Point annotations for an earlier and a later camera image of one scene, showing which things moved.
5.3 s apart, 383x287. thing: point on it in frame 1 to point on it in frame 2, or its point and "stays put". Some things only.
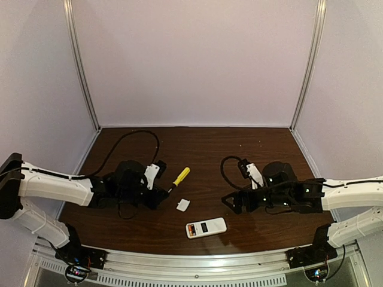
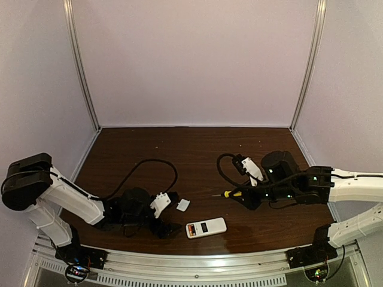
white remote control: x=206 y=227 stays put
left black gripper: x=151 y=195 to x=161 y=223
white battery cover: x=183 y=205 stays put
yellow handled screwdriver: x=181 y=177 to x=226 y=194
